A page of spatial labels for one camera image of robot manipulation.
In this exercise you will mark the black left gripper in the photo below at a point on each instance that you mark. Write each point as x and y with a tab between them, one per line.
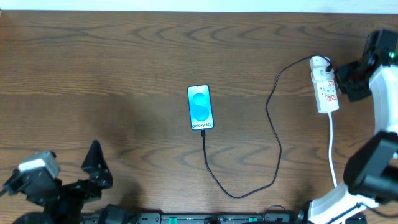
79	186

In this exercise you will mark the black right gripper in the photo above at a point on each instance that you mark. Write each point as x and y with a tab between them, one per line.
352	81

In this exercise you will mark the blue Galaxy smartphone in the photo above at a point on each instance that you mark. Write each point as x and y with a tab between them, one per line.
200	107

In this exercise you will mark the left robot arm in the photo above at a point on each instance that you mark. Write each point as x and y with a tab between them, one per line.
70	211

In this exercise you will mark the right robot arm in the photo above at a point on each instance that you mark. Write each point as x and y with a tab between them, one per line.
369	180

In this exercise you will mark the white charger plug adapter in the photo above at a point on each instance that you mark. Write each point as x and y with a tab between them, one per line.
319	62

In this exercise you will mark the white power strip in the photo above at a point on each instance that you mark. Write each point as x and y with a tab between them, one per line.
325	90

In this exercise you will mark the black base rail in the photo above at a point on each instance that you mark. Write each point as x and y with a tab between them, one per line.
155	218

